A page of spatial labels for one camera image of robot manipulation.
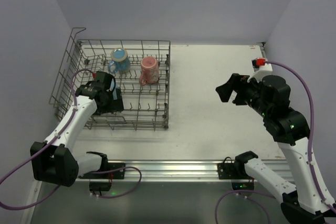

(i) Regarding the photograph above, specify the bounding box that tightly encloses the right black controller box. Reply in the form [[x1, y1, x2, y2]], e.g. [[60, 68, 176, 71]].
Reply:
[[231, 182, 255, 191]]

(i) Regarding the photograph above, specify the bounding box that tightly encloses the left black controller box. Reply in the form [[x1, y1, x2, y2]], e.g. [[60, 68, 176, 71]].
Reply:
[[89, 180, 112, 195]]

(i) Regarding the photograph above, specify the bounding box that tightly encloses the pink patterned mug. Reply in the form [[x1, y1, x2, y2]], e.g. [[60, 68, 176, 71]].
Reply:
[[139, 56, 160, 86]]

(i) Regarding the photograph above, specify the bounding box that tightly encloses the grey wire dish rack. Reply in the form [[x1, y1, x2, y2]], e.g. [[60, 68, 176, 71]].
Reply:
[[49, 27, 171, 131]]

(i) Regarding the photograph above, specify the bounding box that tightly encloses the light blue faceted cup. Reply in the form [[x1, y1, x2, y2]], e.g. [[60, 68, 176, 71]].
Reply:
[[110, 79, 117, 99]]

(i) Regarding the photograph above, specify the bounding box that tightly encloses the blue patterned mug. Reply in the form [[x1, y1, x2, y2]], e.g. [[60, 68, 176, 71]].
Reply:
[[108, 48, 131, 75]]

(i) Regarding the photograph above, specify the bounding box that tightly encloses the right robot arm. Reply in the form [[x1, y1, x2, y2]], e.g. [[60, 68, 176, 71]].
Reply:
[[216, 73, 335, 223]]

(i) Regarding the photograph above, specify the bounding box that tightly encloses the aluminium mounting rail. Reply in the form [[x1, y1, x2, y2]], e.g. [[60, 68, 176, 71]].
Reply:
[[76, 159, 295, 183]]

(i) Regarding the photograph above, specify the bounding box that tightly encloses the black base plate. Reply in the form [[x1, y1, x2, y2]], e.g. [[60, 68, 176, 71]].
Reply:
[[106, 163, 125, 180], [217, 156, 237, 180]]

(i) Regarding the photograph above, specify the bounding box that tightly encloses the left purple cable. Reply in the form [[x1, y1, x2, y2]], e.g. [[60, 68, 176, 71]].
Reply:
[[0, 69, 97, 210]]

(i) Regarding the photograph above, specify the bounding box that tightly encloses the clear glass cup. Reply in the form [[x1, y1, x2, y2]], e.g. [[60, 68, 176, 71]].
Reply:
[[101, 113, 125, 125]]

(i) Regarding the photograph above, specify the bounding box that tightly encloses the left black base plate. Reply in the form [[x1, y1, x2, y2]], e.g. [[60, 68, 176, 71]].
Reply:
[[106, 163, 125, 180]]

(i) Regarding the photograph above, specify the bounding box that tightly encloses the black controller box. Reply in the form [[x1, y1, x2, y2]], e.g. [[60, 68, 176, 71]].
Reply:
[[231, 182, 255, 191], [89, 180, 112, 195]]

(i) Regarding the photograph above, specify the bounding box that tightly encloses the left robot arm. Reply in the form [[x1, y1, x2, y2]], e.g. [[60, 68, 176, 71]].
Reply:
[[30, 71, 123, 187]]

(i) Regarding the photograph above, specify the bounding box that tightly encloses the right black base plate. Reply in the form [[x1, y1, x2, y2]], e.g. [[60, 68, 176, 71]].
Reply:
[[217, 156, 237, 180]]

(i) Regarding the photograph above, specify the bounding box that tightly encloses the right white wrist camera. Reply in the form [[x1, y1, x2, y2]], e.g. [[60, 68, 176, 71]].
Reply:
[[248, 58, 273, 82]]

